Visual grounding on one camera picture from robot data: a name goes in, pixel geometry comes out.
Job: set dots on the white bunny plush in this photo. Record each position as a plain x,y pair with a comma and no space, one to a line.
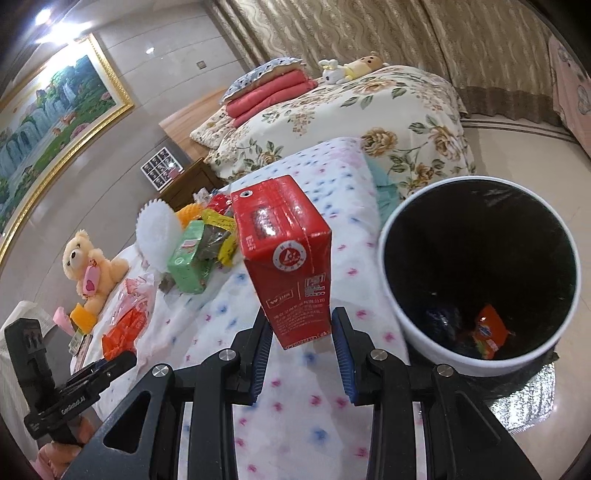
332,71

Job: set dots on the orange snack packet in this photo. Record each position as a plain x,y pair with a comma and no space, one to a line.
491,330

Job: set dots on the small printed box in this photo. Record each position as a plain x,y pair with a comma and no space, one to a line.
79,346

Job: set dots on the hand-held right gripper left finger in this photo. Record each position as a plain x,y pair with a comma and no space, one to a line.
261,357

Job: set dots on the photo collage frame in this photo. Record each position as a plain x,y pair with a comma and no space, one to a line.
159,168

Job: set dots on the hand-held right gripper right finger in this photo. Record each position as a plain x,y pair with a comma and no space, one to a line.
342,357

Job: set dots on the blue patterned pillow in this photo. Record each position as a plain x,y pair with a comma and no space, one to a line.
258,74

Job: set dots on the beige patterned curtain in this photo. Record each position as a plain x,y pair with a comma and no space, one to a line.
392,32

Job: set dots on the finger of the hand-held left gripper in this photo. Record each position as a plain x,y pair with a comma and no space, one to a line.
113,369

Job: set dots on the white dotted blanket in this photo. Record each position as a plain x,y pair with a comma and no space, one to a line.
300,415

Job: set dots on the orange plastic wrapper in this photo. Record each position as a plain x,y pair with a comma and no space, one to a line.
124,334

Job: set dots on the silver foil mat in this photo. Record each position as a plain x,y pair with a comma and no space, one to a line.
521,401

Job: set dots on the dark blue wrapper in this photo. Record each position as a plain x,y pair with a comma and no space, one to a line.
443,323

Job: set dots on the person's left hand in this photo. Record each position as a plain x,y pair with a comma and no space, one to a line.
60,459

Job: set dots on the pink heart print cover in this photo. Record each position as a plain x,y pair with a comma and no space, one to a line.
572,92

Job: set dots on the small crumpled white wrapper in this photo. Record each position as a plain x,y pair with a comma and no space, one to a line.
201,194

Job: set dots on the red drink carton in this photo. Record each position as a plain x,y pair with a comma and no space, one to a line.
277,258

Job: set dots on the wooden nightstand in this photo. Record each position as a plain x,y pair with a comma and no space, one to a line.
194,180

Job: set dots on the yellow packet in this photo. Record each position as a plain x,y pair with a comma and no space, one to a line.
227,251

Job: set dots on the pink cloth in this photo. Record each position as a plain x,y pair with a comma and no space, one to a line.
62,318

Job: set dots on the white paper wrapper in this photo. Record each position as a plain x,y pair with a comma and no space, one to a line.
134,290

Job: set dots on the white trash bin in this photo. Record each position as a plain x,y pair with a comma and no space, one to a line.
461,240

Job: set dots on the floral duvet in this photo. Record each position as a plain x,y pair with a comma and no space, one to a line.
369,101

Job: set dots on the wooden headboard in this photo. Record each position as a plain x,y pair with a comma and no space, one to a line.
184,124

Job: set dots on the dark grey wrapper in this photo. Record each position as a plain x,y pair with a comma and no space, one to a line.
212,244

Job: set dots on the beige teddy bear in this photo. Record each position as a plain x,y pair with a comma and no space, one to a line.
92,258

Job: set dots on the red snack packet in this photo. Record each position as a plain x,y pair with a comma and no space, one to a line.
218,204

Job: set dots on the yellow block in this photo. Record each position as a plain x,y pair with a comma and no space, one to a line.
83,318

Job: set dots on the yellow bear plush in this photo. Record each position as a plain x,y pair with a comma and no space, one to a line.
364,65

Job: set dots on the floral pillow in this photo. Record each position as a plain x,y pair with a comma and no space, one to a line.
210,127

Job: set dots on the green packet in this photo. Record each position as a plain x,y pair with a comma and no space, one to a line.
184,263

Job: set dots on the gold framed landscape painting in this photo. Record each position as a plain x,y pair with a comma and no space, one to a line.
46,124

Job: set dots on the folded red blanket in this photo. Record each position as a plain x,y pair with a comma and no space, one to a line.
272,92

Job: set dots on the orange foam fruit net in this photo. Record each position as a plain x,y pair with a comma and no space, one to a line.
189,214

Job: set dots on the teal bed sheet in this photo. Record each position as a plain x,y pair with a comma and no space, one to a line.
384,180

